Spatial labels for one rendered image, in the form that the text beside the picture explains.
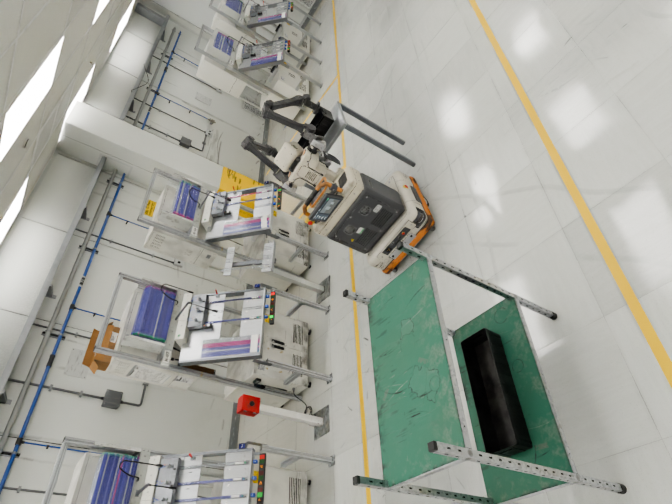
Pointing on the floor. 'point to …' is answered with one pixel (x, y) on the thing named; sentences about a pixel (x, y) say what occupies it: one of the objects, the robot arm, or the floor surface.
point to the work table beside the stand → (358, 133)
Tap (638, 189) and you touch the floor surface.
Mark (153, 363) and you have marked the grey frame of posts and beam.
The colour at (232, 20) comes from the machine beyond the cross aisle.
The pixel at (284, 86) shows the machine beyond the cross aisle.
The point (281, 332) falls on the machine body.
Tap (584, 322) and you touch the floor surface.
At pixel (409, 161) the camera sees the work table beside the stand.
